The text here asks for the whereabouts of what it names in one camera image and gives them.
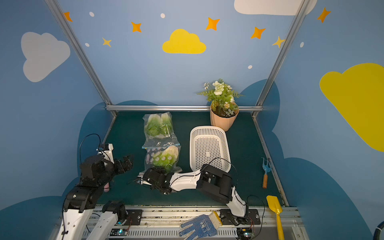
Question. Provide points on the pink-zip dotted zip-top bag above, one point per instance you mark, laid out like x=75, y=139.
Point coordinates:
x=148, y=162

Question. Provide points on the potted artificial flower plant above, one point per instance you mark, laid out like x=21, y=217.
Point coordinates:
x=223, y=108

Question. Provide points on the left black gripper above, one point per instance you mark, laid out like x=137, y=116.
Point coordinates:
x=122, y=165

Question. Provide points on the blue garden fork wooden handle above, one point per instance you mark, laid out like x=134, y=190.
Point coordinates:
x=267, y=168

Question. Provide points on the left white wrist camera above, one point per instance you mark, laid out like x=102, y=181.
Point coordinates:
x=106, y=150

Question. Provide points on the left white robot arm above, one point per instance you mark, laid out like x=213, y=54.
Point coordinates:
x=78, y=206

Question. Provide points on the white perforated plastic basket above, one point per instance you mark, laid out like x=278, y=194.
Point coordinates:
x=209, y=145

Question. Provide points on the blue-zip bag with cabbages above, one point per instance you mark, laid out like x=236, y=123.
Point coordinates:
x=159, y=131

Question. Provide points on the yellow plastic shovel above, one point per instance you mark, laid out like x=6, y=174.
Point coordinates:
x=274, y=205

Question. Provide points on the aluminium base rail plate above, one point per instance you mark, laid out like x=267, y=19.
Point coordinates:
x=117, y=222

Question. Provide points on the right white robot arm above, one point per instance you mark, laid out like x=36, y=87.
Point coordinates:
x=209, y=180

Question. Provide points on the green chinese cabbage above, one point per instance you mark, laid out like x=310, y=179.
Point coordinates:
x=166, y=158

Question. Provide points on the blue dotted work glove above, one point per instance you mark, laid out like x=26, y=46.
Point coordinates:
x=202, y=226

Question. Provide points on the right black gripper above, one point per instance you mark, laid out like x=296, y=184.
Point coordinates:
x=149, y=177

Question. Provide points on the aluminium frame back rail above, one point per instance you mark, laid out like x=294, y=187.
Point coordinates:
x=156, y=108

